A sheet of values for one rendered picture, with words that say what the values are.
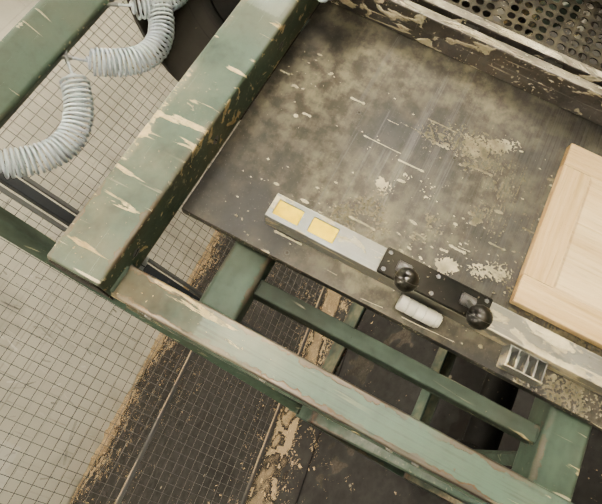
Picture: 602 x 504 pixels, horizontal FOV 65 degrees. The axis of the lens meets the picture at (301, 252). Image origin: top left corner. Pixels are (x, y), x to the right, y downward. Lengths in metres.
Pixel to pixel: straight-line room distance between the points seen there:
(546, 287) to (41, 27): 1.17
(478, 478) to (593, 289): 0.41
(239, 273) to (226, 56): 0.40
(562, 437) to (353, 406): 0.39
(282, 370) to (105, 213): 0.38
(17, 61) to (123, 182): 0.49
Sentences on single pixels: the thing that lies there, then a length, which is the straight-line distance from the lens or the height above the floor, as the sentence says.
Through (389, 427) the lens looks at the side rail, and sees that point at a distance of 0.79.
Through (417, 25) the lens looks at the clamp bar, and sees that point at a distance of 1.14.
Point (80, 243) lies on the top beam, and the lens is 0.82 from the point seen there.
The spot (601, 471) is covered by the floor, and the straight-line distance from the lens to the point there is 2.18.
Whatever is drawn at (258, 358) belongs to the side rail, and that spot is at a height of 1.59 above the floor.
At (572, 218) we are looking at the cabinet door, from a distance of 1.05.
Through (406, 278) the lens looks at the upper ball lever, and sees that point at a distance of 0.72.
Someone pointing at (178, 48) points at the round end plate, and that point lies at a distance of 1.44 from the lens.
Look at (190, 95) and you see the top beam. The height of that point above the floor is 1.88.
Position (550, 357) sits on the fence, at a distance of 0.92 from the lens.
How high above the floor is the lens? 2.00
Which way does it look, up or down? 29 degrees down
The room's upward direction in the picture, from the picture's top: 50 degrees counter-clockwise
